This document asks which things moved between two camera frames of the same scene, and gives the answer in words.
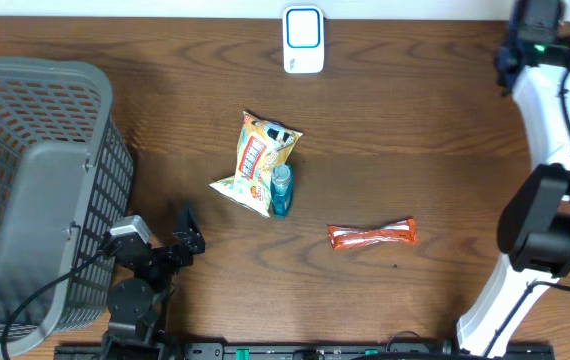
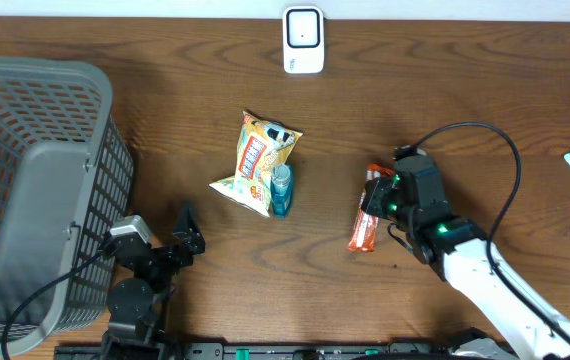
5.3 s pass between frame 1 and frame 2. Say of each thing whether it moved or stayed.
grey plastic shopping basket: stayed
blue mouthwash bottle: stayed
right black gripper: moved
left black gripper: stayed
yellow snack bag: stayed
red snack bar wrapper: moved
